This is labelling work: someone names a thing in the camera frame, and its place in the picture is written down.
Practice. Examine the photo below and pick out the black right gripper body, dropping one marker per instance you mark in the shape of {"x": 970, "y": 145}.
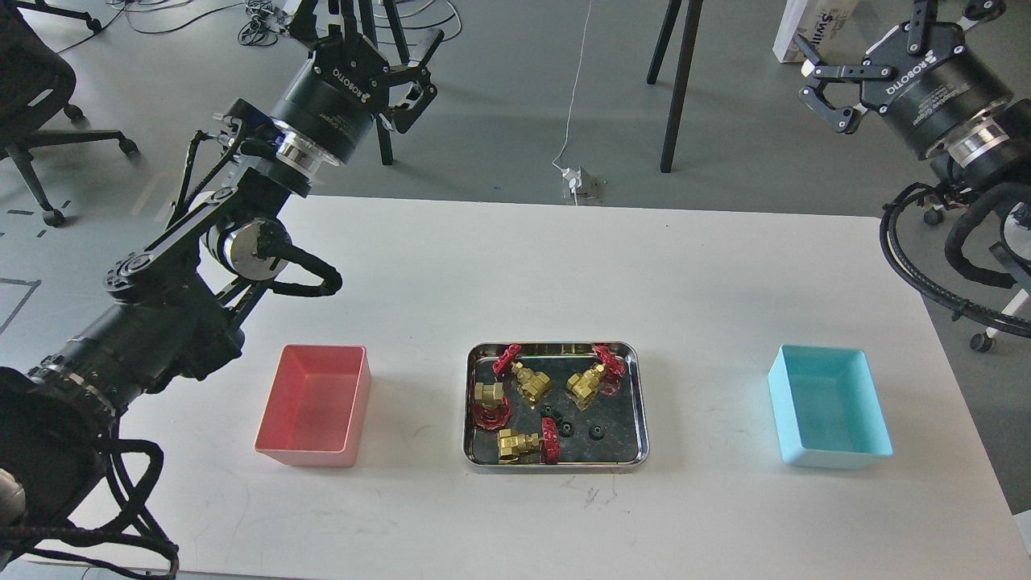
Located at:
{"x": 933, "y": 92}

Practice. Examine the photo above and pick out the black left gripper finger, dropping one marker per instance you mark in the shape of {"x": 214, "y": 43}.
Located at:
{"x": 402, "y": 116}
{"x": 415, "y": 70}

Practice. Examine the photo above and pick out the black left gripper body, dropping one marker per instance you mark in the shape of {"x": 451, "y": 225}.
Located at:
{"x": 335, "y": 100}

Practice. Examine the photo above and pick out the brass valve red handle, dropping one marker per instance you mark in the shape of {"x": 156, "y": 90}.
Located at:
{"x": 532, "y": 385}
{"x": 516, "y": 447}
{"x": 582, "y": 387}
{"x": 491, "y": 408}

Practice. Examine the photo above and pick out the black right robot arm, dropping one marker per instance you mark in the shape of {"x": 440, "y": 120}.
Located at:
{"x": 984, "y": 162}

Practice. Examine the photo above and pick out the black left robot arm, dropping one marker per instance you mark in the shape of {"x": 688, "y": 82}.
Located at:
{"x": 179, "y": 305}

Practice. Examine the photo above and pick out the white cardboard box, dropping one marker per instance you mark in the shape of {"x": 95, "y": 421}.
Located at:
{"x": 817, "y": 21}

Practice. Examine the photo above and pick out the light blue plastic box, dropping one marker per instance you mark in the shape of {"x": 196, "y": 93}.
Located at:
{"x": 827, "y": 411}

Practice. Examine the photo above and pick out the pink plastic box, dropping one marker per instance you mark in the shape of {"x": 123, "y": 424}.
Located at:
{"x": 316, "y": 408}

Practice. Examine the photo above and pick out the black tripod legs right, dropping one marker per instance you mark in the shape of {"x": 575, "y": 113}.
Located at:
{"x": 685, "y": 59}

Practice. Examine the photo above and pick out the white power adapter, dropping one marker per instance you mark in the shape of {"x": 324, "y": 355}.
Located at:
{"x": 581, "y": 186}

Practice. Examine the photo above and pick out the white chair base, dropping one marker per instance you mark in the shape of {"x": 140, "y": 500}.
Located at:
{"x": 954, "y": 291}

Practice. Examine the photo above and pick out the black office chair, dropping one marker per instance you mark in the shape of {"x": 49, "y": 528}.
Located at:
{"x": 36, "y": 84}

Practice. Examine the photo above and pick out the metal tray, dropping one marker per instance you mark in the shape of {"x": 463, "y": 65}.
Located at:
{"x": 554, "y": 406}

